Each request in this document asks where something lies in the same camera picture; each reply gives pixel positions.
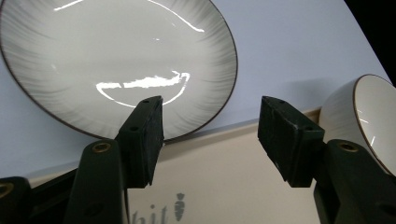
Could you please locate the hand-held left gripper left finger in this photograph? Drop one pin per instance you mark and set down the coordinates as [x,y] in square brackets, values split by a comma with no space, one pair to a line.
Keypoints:
[140,149]

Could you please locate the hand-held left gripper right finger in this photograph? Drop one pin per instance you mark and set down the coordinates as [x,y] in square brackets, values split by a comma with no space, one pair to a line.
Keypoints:
[292,143]

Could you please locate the white ceramic bowl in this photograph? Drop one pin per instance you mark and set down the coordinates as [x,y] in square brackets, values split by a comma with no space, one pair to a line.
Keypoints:
[339,109]

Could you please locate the pink plastic tray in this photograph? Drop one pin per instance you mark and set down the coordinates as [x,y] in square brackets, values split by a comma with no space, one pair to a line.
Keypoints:
[224,174]

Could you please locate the white ceramic plate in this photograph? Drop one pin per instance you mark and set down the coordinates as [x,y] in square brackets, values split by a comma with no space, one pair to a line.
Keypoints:
[109,46]

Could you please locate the white table mat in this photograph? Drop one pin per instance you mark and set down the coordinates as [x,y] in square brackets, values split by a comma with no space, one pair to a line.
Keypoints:
[295,46]

